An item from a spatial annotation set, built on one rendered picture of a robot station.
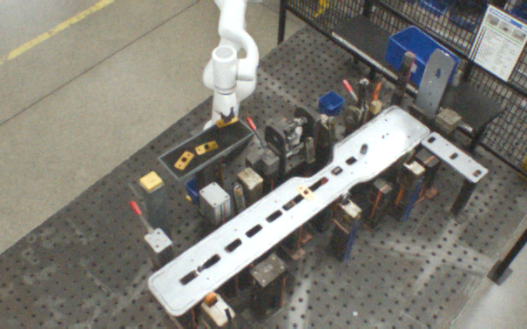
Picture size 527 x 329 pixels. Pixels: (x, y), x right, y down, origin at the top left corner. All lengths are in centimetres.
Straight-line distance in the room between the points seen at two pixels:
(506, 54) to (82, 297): 204
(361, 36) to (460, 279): 126
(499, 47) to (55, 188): 260
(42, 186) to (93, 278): 136
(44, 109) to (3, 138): 34
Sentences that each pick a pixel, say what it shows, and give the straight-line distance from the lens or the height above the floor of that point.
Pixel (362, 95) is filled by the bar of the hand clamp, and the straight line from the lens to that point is 247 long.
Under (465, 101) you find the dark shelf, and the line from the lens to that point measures 276.
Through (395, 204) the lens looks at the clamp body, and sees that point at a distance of 259.
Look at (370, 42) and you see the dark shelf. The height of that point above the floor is 103.
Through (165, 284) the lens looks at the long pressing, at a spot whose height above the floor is 100.
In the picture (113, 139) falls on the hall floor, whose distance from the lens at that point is 386.
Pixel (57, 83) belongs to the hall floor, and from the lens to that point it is 434.
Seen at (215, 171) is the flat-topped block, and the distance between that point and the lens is 230.
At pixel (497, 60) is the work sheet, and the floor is 123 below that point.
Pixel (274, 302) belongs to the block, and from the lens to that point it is 227.
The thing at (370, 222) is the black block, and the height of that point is 75.
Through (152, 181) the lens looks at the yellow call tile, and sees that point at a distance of 213.
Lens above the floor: 284
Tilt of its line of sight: 51 degrees down
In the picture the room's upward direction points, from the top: 2 degrees clockwise
